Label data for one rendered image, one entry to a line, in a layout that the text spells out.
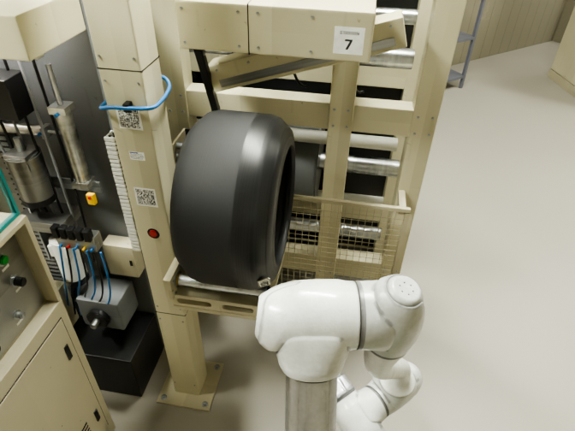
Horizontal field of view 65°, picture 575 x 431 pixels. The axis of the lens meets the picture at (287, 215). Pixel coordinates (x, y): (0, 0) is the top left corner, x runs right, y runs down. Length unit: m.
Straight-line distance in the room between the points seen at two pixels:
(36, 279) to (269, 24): 1.12
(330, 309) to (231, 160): 0.63
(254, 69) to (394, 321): 1.11
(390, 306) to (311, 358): 0.17
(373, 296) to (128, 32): 0.92
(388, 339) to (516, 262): 2.64
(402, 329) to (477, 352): 1.97
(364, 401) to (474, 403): 1.31
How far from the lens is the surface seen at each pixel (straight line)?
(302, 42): 1.49
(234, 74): 1.72
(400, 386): 1.39
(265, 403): 2.44
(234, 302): 1.68
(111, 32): 1.37
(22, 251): 1.67
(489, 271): 3.32
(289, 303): 0.84
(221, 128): 1.40
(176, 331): 2.09
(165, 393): 2.51
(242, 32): 1.52
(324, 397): 0.92
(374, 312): 0.85
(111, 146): 1.56
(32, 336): 1.72
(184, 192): 1.33
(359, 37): 1.47
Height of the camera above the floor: 2.13
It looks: 38 degrees down
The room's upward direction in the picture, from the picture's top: 2 degrees clockwise
